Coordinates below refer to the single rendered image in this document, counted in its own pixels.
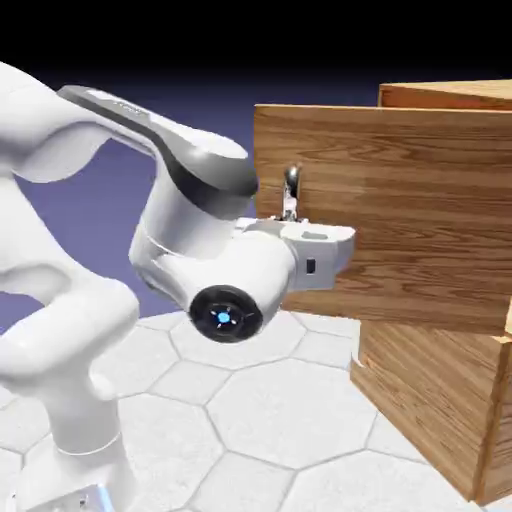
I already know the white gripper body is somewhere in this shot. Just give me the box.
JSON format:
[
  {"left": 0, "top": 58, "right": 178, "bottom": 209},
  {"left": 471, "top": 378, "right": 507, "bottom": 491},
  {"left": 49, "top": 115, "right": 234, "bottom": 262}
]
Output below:
[{"left": 236, "top": 216, "right": 358, "bottom": 292}]

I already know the light wooden cabinet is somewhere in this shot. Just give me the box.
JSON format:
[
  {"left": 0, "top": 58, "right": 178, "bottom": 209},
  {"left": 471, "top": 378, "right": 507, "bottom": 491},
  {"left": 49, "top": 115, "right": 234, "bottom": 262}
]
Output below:
[{"left": 349, "top": 78, "right": 512, "bottom": 508}]

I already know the wooden cabinet door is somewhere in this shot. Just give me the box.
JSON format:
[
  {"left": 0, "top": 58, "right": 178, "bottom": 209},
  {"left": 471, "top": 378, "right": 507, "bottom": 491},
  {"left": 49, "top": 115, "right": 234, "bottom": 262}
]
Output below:
[
  {"left": 253, "top": 102, "right": 512, "bottom": 338},
  {"left": 349, "top": 319, "right": 504, "bottom": 502}
]

